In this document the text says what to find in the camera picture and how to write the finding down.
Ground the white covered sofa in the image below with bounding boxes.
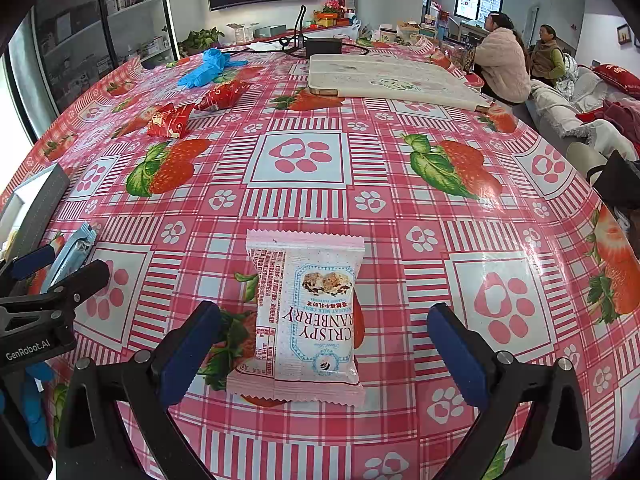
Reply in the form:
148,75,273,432
525,62,640,162

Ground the white standing air conditioner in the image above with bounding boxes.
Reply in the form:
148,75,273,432
527,5,544,54

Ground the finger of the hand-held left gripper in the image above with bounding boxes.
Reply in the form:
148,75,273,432
0,259,111,315
0,245,57,287

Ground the blue disposable glove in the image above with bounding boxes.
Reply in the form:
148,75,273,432
201,48,249,69
177,61,227,89

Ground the glass display cabinet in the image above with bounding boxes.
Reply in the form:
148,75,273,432
30,0,179,112

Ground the red snack packet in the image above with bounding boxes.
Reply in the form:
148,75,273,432
146,102,197,140
192,80,251,112

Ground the light blue snack packet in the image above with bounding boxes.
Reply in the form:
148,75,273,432
39,221,99,294

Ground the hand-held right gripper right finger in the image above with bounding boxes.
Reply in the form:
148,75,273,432
426,302,593,480

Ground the pink white snack packet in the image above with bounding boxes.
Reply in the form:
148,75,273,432
226,228,367,408

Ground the person's left hand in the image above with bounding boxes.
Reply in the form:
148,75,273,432
19,361,56,449

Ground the red cushion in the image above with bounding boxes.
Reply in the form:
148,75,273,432
592,63,640,99

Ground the green potted plant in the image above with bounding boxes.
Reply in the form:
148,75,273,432
179,27,226,57

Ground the dark bag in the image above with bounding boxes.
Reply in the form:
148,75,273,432
586,150,640,222

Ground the black box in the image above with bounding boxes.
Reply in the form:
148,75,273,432
304,37,344,59

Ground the dark framed window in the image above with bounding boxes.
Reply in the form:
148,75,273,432
455,0,504,24

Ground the white carton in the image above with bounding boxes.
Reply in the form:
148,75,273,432
226,22,261,44

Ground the white board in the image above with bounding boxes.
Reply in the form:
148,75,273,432
307,53,494,112

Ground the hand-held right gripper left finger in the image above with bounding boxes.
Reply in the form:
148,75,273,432
55,301,223,480

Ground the white grey storage box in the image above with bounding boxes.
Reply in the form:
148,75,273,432
0,162,71,262

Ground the strawberry print tablecloth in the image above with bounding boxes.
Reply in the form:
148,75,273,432
0,35,640,480

